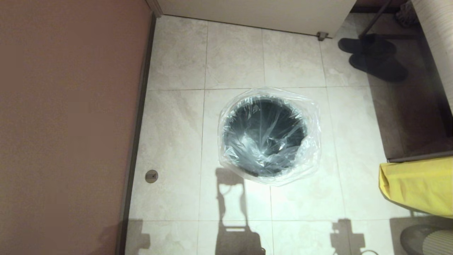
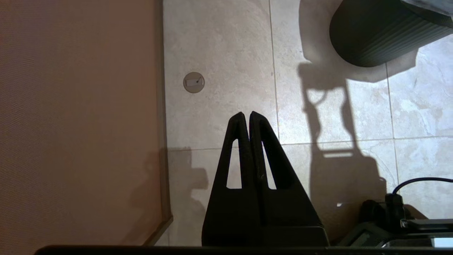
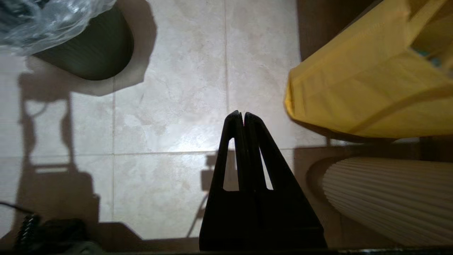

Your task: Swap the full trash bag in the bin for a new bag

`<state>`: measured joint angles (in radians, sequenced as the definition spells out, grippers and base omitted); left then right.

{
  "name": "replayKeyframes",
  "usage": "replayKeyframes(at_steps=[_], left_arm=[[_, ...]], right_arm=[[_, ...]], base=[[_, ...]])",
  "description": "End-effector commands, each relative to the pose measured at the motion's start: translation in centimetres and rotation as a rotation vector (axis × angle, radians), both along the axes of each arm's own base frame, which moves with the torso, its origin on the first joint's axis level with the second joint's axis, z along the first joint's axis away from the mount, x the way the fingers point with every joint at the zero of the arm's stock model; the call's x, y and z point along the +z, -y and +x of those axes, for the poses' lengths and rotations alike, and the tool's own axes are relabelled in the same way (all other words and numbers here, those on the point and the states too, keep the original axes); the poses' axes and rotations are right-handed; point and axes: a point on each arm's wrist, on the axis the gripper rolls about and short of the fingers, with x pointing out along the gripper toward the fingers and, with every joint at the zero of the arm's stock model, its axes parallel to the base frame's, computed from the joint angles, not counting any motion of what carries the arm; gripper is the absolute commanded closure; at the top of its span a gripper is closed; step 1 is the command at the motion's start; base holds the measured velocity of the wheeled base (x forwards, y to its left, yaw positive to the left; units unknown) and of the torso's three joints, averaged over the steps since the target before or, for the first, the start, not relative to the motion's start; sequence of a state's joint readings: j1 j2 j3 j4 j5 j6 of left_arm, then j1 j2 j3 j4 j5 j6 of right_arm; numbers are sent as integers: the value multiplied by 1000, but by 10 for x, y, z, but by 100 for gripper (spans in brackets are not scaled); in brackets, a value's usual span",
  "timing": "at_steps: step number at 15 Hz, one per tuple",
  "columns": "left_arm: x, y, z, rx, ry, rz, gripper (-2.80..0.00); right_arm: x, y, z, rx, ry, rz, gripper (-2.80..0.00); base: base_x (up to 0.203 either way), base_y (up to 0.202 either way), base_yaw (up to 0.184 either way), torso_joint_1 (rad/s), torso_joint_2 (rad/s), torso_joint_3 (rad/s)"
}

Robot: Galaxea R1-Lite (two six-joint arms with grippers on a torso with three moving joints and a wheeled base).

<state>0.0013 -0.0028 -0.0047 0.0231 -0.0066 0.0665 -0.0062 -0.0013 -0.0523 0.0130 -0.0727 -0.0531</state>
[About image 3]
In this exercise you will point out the yellow bag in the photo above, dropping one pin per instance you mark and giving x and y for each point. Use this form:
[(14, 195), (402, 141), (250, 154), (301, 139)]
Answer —
[(371, 81)]

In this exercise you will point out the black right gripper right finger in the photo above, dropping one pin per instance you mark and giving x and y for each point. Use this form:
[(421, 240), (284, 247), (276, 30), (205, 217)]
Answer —
[(290, 219)]

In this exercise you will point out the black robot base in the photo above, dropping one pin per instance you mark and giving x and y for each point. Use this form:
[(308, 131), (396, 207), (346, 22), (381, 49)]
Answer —
[(46, 235)]

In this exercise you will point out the black round trash bin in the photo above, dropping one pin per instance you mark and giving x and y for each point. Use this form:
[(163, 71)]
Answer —
[(95, 49)]

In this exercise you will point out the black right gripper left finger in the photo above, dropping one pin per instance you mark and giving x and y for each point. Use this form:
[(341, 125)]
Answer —
[(219, 216)]

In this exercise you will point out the clear plastic trash bag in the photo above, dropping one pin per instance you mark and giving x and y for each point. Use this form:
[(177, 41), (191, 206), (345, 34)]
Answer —
[(46, 21)]

